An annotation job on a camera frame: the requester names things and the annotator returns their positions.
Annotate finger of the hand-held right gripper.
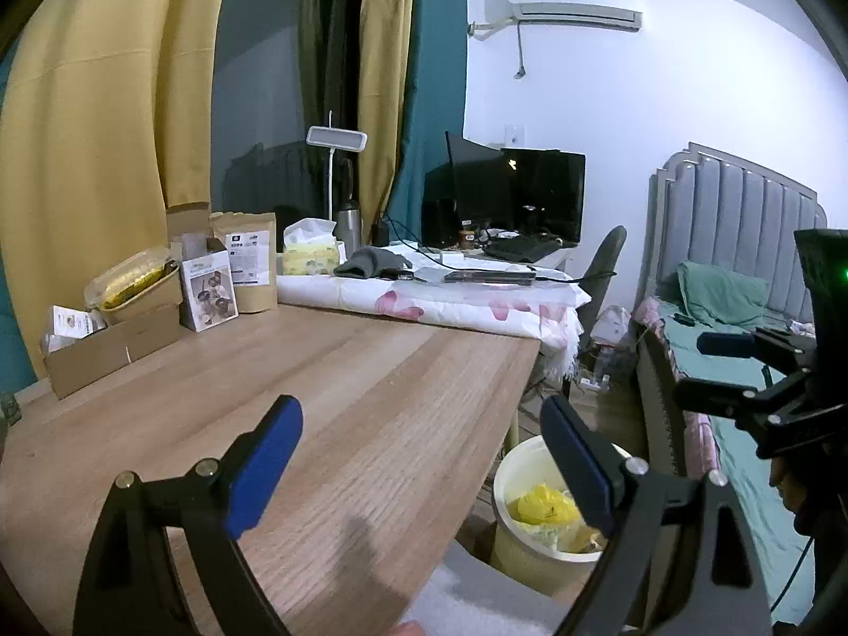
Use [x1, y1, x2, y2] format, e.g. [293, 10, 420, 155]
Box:
[697, 330, 817, 364]
[672, 371, 808, 426]

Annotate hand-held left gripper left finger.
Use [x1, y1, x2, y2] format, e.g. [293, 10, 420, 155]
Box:
[72, 395, 304, 636]

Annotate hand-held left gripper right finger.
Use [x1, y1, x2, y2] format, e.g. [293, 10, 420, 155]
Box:
[540, 395, 773, 636]

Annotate small yellow plastic bag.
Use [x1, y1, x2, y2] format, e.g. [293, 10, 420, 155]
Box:
[517, 483, 580, 526]

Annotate clear yellowish plastic bag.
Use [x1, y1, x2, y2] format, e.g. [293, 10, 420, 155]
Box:
[510, 520, 585, 552]

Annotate cream plastic trash bin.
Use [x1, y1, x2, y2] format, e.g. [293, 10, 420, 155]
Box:
[491, 436, 634, 597]

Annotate person's right hand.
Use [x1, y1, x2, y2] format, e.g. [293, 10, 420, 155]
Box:
[768, 456, 819, 534]

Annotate pink printed blanket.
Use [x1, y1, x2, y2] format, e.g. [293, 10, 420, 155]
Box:
[632, 297, 725, 481]

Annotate green pillow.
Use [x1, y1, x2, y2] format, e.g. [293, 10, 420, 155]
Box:
[676, 261, 773, 330]

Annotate white plastic bags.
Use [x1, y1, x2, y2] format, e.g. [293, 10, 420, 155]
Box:
[593, 305, 638, 354]

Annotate grey upholstered bed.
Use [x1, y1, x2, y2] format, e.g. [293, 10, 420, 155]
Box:
[629, 142, 831, 630]

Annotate grey chair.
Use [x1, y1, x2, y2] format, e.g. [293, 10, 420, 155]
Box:
[563, 225, 628, 320]

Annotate white cushion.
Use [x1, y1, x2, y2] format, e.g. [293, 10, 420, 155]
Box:
[404, 540, 579, 636]

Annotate white printed box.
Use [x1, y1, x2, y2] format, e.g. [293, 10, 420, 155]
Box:
[179, 252, 240, 333]

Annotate white desk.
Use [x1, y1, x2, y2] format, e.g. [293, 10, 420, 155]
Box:
[533, 245, 576, 274]

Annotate low open cardboard box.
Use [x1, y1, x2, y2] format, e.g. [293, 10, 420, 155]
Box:
[43, 303, 184, 401]

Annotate white pink floral cloth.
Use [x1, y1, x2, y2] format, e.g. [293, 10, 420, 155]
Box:
[277, 248, 593, 380]

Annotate kraft paper pouch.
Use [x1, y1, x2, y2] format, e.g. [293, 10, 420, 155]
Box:
[210, 212, 280, 315]

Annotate flat black device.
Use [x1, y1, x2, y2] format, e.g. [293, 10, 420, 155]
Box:
[444, 269, 538, 286]

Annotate yellow tissue pack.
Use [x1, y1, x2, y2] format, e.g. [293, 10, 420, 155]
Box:
[282, 217, 346, 277]

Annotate black keyboard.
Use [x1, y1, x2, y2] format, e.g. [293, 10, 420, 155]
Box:
[487, 236, 564, 264]

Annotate food container with yellow contents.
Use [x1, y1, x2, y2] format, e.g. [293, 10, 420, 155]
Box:
[84, 245, 182, 326]

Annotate grey cloth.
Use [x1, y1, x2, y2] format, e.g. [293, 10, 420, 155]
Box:
[333, 245, 416, 282]

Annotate small white labelled box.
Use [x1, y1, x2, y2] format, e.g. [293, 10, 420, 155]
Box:
[51, 305, 108, 340]

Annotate black computer monitor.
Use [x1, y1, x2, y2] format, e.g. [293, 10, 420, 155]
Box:
[501, 147, 588, 245]

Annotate tall cardboard box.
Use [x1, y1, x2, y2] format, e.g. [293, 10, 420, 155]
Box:
[165, 202, 214, 259]

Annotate steel kettle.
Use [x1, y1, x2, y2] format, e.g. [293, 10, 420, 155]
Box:
[333, 199, 365, 257]

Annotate black speaker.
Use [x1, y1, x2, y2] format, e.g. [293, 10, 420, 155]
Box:
[424, 199, 458, 246]

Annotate black angled monitor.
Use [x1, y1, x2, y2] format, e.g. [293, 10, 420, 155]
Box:
[445, 131, 515, 243]

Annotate white desk lamp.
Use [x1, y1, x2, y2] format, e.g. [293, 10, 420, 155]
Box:
[306, 109, 369, 224]

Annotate white air conditioner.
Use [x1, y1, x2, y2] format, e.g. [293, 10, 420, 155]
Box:
[483, 0, 646, 34]

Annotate wide yellow curtain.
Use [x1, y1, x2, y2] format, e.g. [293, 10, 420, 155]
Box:
[0, 0, 237, 380]

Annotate teal curtain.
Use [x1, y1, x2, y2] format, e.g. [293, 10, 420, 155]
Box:
[387, 0, 469, 248]

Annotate narrow yellow curtain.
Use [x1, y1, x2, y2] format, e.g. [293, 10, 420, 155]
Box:
[358, 0, 420, 248]

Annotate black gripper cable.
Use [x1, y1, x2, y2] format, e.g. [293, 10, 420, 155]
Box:
[770, 530, 817, 625]

